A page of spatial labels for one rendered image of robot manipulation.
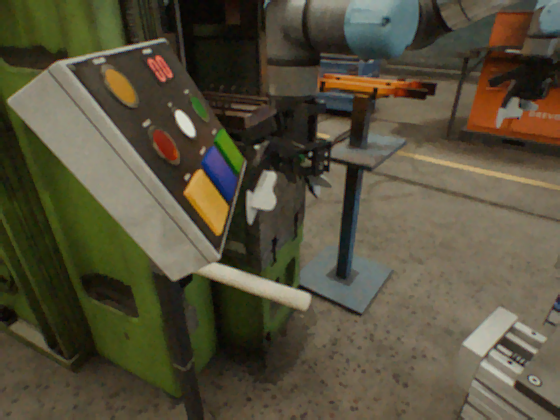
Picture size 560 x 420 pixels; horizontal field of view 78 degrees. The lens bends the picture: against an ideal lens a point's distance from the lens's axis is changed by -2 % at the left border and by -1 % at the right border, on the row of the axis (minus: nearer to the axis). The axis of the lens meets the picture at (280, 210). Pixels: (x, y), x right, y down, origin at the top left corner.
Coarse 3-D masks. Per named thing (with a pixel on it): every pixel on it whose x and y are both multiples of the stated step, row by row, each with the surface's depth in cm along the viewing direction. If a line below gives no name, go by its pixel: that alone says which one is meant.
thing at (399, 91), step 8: (320, 80) 135; (328, 80) 133; (344, 88) 130; (352, 88) 128; (360, 88) 127; (368, 88) 125; (384, 88) 122; (392, 88) 120; (400, 88) 119; (408, 88) 118; (416, 88) 118; (400, 96) 120; (408, 96) 118; (416, 96) 117; (424, 96) 116
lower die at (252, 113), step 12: (204, 96) 114; (240, 96) 117; (216, 108) 107; (228, 108) 105; (240, 108) 104; (252, 108) 103; (264, 108) 108; (276, 108) 115; (228, 120) 102; (240, 120) 100; (252, 120) 103
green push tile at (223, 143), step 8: (216, 136) 65; (224, 136) 67; (216, 144) 62; (224, 144) 64; (232, 144) 69; (224, 152) 63; (232, 152) 67; (232, 160) 65; (240, 160) 69; (232, 168) 64; (240, 168) 67
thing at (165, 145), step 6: (156, 132) 44; (162, 132) 46; (156, 138) 44; (162, 138) 45; (168, 138) 47; (156, 144) 43; (162, 144) 44; (168, 144) 46; (162, 150) 44; (168, 150) 45; (174, 150) 47; (168, 156) 44; (174, 156) 46
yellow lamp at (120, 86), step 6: (108, 72) 40; (114, 72) 42; (108, 78) 40; (114, 78) 41; (120, 78) 42; (114, 84) 40; (120, 84) 41; (126, 84) 43; (114, 90) 40; (120, 90) 41; (126, 90) 42; (132, 90) 44; (120, 96) 41; (126, 96) 42; (132, 96) 43; (132, 102) 42
